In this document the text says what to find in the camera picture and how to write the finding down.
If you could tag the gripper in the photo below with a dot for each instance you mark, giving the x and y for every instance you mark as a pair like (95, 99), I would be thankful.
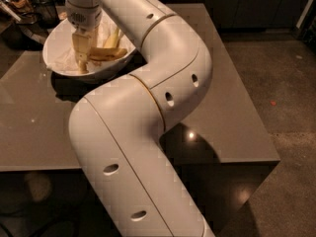
(84, 17)

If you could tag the black wire basket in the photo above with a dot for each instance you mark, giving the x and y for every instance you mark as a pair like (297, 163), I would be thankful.
(48, 15)

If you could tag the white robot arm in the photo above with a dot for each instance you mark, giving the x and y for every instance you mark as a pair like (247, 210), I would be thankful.
(115, 129)

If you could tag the white tilted bowl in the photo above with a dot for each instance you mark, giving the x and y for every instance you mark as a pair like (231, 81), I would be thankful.
(59, 50)

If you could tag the long curved yellow banana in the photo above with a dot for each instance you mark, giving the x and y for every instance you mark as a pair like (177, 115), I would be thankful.
(107, 54)

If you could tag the upright yellow banana right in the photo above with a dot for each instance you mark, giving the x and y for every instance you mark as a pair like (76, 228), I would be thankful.
(113, 40)

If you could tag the white paper bowl liner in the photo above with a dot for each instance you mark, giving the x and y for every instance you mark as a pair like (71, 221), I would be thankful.
(64, 56)

